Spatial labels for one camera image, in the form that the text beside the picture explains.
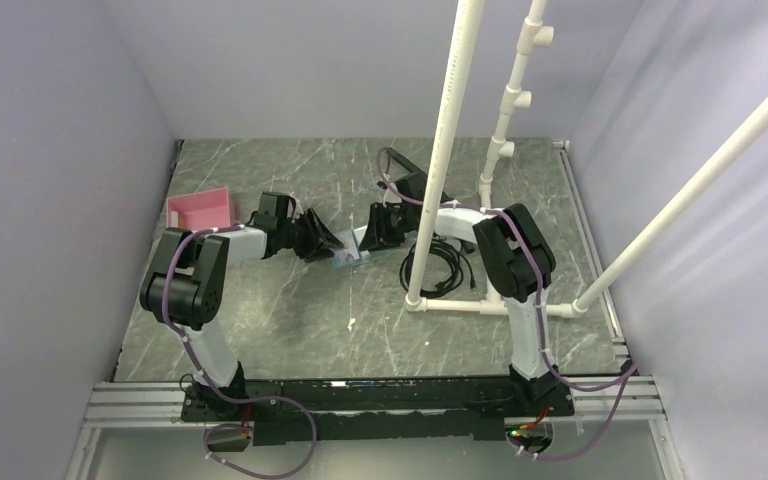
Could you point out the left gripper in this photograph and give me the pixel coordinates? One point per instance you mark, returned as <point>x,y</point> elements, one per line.
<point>320,240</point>

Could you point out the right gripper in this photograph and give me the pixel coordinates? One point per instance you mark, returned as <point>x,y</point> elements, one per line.
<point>378,235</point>

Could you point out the green card holder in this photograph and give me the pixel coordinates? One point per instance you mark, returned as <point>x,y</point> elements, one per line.
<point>351,254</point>

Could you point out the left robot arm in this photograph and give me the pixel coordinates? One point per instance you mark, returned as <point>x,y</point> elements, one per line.
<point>184,283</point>

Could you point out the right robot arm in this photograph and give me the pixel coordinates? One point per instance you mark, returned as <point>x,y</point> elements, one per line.
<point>517,260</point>

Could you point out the black foam tube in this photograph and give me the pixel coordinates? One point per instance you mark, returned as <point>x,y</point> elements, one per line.
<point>395,156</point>

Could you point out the pink plastic bin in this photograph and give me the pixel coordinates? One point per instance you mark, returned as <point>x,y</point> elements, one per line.
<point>201,210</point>

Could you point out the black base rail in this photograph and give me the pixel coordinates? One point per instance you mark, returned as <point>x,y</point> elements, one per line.
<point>283,411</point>

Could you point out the white PVC pipe frame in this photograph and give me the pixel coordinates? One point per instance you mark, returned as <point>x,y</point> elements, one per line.
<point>534,34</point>

